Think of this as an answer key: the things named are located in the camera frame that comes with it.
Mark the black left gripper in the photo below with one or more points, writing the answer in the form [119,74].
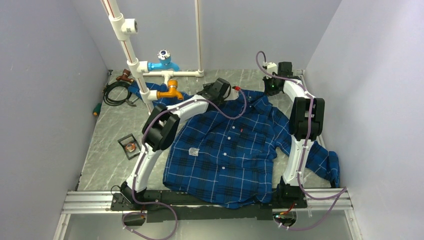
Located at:
[206,87]

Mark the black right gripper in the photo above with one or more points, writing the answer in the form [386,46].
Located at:
[267,91]

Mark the blue plaid shirt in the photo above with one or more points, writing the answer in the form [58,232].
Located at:
[226,157]

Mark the round brooch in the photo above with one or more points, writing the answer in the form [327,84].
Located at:
[131,147]

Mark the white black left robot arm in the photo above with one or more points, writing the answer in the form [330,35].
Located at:
[160,130]

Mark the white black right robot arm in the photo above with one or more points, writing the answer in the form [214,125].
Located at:
[304,126]

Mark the orange plastic faucet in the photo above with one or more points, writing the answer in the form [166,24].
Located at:
[172,91]

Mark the blue plastic faucet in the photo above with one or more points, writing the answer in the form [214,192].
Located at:
[165,62]

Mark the black hinged display case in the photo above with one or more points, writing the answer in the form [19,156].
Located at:
[124,141]

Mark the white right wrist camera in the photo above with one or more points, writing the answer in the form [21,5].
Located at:
[271,68]

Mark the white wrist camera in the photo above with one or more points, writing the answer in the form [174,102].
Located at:
[232,94]
[271,68]

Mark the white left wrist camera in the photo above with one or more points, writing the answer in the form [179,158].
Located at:
[232,94]

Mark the white pvc pipe frame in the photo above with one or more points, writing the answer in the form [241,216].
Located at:
[124,28]

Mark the green orange handled screwdriver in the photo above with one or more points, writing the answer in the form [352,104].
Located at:
[97,109]

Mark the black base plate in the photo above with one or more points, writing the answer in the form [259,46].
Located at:
[156,213]

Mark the aluminium rail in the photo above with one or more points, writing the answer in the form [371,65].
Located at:
[102,202]

